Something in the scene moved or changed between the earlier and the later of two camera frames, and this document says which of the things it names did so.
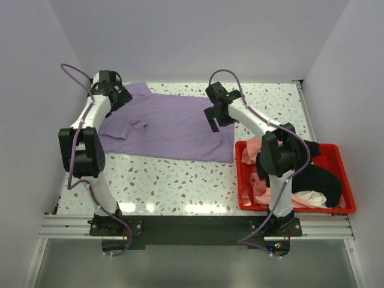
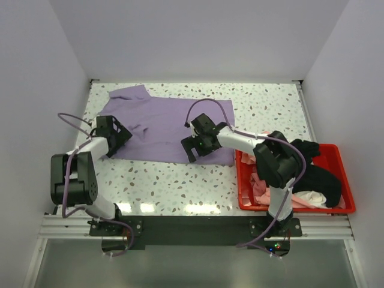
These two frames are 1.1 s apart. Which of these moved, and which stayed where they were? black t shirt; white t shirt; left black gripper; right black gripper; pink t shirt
Moved: left black gripper; right black gripper
Stayed: pink t shirt; black t shirt; white t shirt
